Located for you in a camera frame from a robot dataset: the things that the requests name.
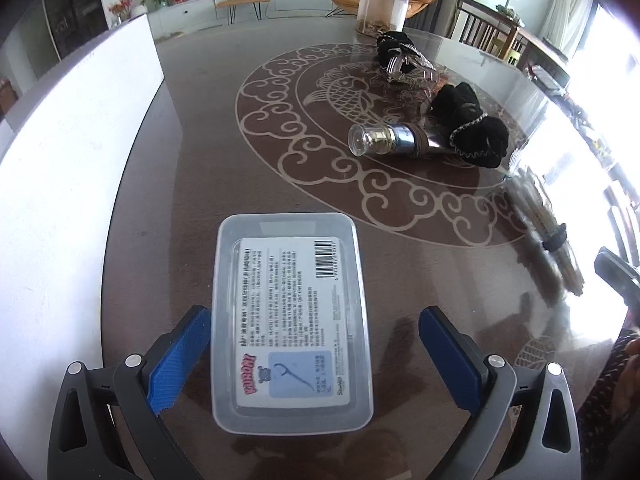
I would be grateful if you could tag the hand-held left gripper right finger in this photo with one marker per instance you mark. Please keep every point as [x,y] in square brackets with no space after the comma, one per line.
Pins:
[450,360]

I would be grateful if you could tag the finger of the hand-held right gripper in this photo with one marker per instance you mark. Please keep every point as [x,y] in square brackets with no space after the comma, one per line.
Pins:
[617,270]

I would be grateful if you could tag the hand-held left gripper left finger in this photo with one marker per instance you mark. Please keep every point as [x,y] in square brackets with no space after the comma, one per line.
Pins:
[175,365]

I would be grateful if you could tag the plastic bag of wooden sticks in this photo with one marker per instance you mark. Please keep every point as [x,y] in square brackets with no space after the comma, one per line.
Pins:
[542,220]

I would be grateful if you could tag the clear plastic box with label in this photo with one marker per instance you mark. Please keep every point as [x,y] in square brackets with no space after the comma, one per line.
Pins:
[290,310]

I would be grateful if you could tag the person's right forearm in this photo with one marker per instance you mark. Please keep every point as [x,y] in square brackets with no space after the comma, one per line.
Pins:
[605,400]

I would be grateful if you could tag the white board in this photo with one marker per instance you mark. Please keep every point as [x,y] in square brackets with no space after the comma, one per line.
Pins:
[65,185]

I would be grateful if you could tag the clear-capped grinder bottle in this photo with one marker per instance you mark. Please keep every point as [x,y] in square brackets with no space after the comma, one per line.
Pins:
[390,139]

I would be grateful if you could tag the black fuzzy scrunchie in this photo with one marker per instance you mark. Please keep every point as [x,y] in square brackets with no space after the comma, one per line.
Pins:
[455,102]

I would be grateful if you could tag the wooden chair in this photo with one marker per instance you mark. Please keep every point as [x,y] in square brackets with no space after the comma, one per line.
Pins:
[480,25]

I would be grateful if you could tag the glittery bow hair clip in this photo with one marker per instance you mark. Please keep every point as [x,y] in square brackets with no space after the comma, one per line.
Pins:
[425,62]

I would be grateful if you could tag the black velvet scrunchie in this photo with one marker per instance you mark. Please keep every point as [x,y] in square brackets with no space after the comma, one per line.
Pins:
[392,42]

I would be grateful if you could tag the clear jar with black lid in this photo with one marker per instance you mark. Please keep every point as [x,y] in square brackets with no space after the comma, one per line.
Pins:
[382,7]

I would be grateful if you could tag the red flowers in vase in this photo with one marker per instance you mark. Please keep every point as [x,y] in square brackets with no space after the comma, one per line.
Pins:
[121,7]

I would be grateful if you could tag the black display cabinet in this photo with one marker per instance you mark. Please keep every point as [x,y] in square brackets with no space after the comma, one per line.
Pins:
[75,5]

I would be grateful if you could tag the white media console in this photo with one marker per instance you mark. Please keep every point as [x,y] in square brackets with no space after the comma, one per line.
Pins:
[310,0]

